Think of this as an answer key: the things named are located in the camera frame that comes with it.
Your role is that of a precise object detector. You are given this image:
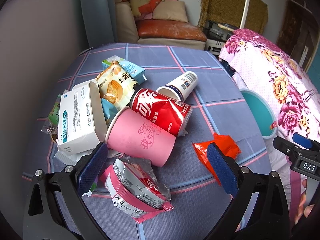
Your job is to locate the orange snack wrapper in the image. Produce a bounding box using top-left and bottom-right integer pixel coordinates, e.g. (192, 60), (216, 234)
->
(193, 133), (241, 186)

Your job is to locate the pink foil snack wrapper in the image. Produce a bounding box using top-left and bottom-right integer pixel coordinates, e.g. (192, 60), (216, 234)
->
(99, 154), (174, 223)

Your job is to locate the green clear plastic wrapper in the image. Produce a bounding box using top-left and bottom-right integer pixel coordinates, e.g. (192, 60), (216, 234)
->
(41, 94), (61, 143)

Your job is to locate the white medicine box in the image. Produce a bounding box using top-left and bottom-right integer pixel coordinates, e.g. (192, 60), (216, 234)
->
(57, 80), (107, 155)

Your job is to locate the pink paper cup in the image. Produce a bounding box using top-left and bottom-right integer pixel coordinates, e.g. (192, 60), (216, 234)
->
(106, 106), (176, 167)

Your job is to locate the light blue snack wrapper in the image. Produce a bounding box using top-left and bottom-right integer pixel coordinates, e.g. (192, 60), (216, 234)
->
(101, 98), (118, 126)

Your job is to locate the red cola can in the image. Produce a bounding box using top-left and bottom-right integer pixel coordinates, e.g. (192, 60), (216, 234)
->
(131, 88), (193, 137)

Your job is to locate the white paper cup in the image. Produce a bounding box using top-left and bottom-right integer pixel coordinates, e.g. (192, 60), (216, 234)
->
(156, 71), (199, 102)

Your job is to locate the yellow snack bag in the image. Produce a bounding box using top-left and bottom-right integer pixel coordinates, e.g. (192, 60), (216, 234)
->
(95, 61), (138, 110)

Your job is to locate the teal milk carton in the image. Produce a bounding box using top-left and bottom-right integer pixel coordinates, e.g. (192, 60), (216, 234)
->
(102, 55), (147, 85)

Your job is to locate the white tissue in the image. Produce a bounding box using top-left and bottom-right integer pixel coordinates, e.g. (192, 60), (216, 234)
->
(55, 148), (122, 166)

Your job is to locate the teal trash bin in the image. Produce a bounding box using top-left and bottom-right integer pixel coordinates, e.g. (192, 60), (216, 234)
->
(240, 89), (277, 139)

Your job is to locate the person's right hand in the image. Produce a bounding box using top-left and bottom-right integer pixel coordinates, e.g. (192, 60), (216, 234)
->
(295, 190), (314, 224)

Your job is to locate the blue plaid table cloth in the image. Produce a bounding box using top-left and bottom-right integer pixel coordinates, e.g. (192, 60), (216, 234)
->
(23, 43), (271, 239)

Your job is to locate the pink floral quilt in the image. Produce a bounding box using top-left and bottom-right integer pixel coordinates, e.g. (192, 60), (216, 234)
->
(217, 28), (320, 225)

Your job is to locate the black electronics stack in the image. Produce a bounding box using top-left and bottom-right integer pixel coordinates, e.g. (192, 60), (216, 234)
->
(203, 21), (238, 42)

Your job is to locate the white pole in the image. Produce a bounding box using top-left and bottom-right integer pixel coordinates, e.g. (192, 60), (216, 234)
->
(239, 0), (250, 29)

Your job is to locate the yellow patterned cloth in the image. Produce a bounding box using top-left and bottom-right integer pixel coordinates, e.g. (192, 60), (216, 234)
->
(197, 0), (268, 34)

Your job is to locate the orange leather seat cushion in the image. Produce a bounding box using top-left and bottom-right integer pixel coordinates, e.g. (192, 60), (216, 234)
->
(136, 20), (207, 42)

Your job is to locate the beige pillow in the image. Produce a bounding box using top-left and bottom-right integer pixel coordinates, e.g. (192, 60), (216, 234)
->
(152, 0), (189, 23)

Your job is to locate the beige sofa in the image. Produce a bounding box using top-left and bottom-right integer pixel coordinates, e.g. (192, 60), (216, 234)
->
(115, 0), (207, 50)

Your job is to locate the yellow orange plush pillow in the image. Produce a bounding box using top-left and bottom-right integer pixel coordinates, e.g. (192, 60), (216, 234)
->
(130, 0), (164, 17)

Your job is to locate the grey blue curtain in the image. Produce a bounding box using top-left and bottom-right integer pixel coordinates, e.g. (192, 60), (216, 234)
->
(80, 0), (118, 47)

